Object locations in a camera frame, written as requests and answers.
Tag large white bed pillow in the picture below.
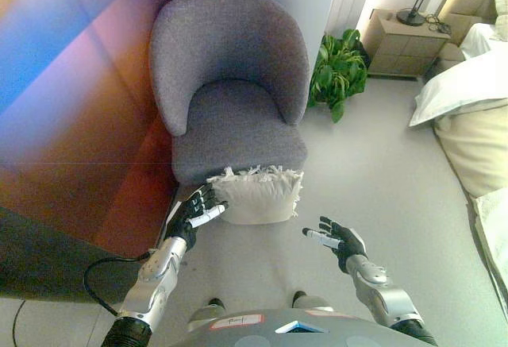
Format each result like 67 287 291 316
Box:
408 48 508 128

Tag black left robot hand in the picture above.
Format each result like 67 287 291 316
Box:
166 183 229 251

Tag grey fabric armchair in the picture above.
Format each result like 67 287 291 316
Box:
148 0 310 187

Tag silver left robot leg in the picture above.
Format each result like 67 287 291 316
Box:
186 297 227 333

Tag white bed sheet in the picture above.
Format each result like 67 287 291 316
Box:
464 187 508 318

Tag small white bed pillow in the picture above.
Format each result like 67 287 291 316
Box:
459 22 502 60

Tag white fringed throw pillow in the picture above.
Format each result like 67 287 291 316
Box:
206 164 306 226

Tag cream duvet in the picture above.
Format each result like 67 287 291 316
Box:
431 102 508 199

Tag silver robot leg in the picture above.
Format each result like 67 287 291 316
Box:
291 290 335 313
186 297 227 333

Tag silver right robot leg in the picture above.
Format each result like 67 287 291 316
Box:
291 290 335 313

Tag thin black floor cable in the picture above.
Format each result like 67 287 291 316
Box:
11 298 28 347

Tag grey robot torso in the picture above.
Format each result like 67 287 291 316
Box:
166 307 433 347

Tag green leafy houseplant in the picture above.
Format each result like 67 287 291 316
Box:
307 28 368 124

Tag thick black left wrist cable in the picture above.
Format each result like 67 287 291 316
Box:
83 248 156 317

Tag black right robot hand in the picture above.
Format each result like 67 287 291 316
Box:
302 215 368 272

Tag brown wooden cabinet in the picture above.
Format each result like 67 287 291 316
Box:
0 156 180 305

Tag beige wooden nightstand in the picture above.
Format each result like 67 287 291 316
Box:
363 8 452 80

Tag tangled black cables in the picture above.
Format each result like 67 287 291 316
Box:
423 13 453 34

